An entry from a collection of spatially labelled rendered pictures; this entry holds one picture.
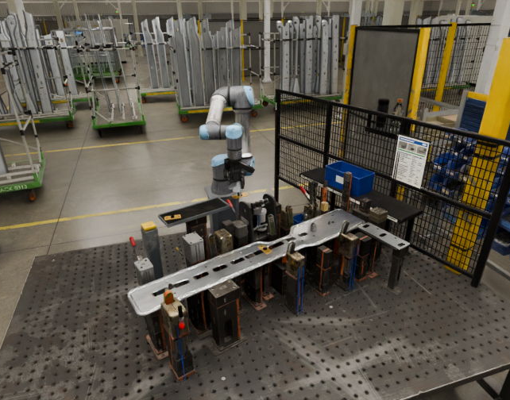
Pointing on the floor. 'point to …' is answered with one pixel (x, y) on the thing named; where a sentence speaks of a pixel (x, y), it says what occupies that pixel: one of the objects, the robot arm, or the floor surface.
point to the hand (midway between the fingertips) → (240, 192)
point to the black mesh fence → (396, 172)
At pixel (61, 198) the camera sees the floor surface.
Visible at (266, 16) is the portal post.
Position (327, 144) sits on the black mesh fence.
